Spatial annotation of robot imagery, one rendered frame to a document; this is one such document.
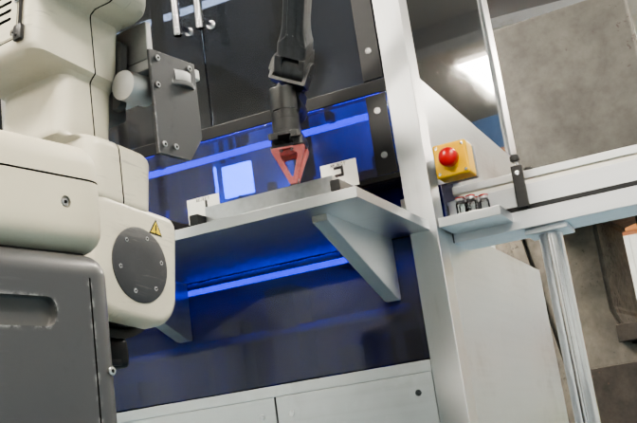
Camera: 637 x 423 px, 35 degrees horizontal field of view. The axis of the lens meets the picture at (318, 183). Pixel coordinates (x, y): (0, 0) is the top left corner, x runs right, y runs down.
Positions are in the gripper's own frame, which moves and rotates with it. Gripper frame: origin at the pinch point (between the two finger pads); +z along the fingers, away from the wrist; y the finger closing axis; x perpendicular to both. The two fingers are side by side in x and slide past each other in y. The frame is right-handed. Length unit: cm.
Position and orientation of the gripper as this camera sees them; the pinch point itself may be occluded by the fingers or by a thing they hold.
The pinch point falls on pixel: (294, 180)
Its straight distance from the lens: 204.1
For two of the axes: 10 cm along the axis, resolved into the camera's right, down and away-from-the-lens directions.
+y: 1.7, 2.2, 9.6
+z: 1.4, 9.6, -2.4
